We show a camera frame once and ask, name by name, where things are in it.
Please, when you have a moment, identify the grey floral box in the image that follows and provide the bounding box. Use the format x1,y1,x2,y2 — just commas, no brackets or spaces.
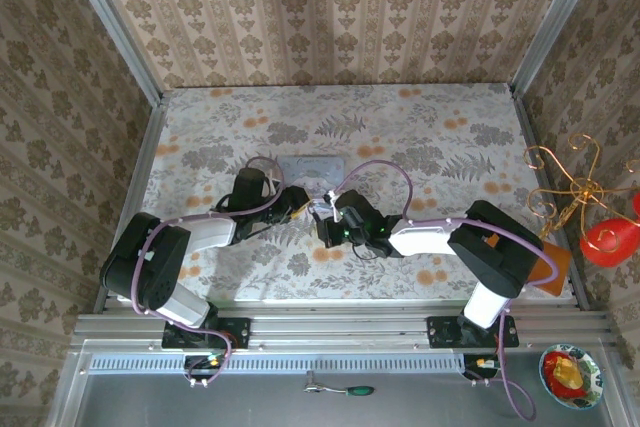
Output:
277,155,347,195

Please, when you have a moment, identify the grey slotted cable duct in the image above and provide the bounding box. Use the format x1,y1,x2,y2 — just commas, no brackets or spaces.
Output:
89,353,467,374

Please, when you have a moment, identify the black connector board with wires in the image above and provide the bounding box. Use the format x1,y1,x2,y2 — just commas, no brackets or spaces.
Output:
463,353,502,381
183,353,227,382

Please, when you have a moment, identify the orange wooden board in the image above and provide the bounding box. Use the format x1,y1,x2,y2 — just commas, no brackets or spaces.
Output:
523,239,573,298

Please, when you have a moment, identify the green-handled screwdriver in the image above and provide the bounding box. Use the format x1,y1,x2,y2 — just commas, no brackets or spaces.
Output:
304,370,376,397

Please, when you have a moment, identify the floral tablecloth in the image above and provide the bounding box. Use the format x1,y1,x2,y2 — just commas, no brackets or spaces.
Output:
102,82,576,304

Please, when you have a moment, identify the violet left arm cable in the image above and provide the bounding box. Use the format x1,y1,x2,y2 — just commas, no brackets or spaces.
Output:
130,155,286,389

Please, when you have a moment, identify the aluminium front rail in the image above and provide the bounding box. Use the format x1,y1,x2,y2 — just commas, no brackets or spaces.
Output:
69,300,619,352

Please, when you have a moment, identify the patterned bowl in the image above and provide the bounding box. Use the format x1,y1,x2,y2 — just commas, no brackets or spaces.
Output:
538,344,605,411

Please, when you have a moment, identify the red item in bowl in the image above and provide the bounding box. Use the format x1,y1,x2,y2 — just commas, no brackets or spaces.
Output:
543,351,587,394

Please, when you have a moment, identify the aluminium frame post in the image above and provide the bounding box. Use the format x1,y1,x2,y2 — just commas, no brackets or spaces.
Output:
510,0,599,96
58,0,165,106

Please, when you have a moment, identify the yellow item in bowl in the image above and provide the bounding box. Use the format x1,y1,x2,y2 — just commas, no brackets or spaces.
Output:
551,358,585,391

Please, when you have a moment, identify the gold wire ornament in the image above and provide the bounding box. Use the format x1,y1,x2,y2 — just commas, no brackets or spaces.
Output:
522,133,640,239

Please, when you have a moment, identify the red balloon figure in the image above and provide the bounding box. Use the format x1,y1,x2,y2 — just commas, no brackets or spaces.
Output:
578,191,640,269

